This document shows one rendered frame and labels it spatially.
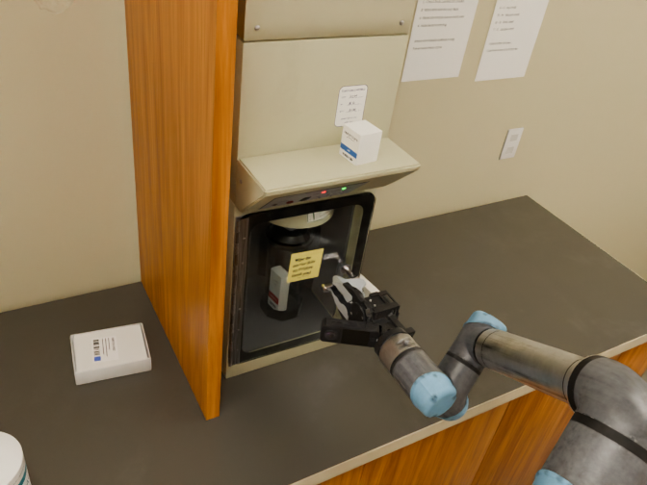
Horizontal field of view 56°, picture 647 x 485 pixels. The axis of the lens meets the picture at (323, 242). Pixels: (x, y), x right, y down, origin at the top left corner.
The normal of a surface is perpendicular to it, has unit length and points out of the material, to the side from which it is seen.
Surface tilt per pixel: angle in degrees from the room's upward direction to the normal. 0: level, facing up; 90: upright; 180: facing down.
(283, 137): 90
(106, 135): 90
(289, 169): 0
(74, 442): 0
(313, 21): 90
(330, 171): 0
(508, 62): 90
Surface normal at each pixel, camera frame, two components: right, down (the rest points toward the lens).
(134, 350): 0.13, -0.80
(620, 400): -0.24, -0.74
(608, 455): -0.30, -0.36
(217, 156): 0.48, 0.56
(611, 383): -0.37, -0.85
